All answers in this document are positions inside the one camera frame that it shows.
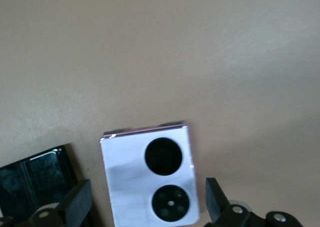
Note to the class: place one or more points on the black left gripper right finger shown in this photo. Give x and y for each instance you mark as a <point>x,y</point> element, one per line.
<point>220,212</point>

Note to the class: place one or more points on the lavender flip phone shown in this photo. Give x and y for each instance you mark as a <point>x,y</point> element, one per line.
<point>125,174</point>

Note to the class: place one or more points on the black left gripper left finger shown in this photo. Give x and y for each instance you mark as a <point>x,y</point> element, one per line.
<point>75,204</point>

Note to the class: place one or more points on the black slab smartphone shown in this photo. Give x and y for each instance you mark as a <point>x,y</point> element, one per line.
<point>25,182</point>

